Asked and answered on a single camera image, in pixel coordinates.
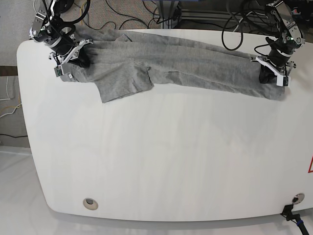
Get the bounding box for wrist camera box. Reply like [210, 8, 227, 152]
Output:
[276, 75, 291, 87]
[54, 65, 67, 77]

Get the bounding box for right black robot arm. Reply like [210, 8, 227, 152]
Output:
[30, 0, 92, 68]

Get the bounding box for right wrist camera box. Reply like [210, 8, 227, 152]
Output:
[54, 65, 67, 77]

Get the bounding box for grey t-shirt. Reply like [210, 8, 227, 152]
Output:
[61, 27, 285, 103]

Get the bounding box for silver table grommet right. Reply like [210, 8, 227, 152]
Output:
[292, 193, 305, 205]

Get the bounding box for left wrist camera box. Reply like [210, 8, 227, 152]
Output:
[276, 75, 291, 87]

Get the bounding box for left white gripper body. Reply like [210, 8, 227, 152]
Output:
[250, 56, 297, 78]

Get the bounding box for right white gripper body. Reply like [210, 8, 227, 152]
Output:
[48, 39, 93, 65]

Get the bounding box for aluminium frame rail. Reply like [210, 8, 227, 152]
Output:
[156, 8, 247, 24]

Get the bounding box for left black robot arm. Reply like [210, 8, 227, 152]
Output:
[254, 0, 305, 87]

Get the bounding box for black clamp with cable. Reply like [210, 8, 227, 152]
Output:
[281, 204, 309, 235]

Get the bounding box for beige table grommet left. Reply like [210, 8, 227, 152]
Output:
[83, 198, 98, 211]

